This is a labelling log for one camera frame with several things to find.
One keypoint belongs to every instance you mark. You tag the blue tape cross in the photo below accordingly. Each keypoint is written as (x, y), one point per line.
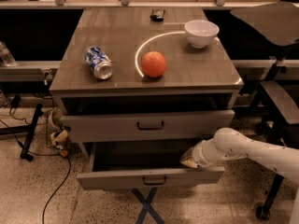
(147, 208)

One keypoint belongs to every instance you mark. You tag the black office chair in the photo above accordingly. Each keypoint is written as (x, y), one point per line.
(279, 24)

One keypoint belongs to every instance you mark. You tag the white bowl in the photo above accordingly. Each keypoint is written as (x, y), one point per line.
(200, 33)

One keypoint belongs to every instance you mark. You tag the clear plastic bottle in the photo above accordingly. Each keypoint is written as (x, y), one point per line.
(6, 55)

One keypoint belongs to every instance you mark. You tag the grey drawer cabinet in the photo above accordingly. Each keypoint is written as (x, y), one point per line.
(125, 77)

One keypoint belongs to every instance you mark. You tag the grey drawer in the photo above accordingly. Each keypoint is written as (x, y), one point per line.
(146, 126)
(143, 164)

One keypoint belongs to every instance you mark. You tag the blue white soda can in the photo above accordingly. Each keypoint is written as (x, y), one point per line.
(101, 66)

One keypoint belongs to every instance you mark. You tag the wire basket with items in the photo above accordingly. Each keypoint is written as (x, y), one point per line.
(59, 136)

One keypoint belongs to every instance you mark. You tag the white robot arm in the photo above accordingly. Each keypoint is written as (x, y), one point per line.
(228, 144)

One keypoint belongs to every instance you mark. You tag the small black object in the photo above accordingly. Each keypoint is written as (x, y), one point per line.
(157, 14)

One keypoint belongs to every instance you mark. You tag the beige padded gripper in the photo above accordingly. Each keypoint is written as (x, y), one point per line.
(198, 156)

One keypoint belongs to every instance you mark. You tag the black stand leg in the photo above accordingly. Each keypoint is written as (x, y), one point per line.
(28, 129)

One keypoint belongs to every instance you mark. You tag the orange fruit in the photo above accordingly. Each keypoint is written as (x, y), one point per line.
(153, 64)

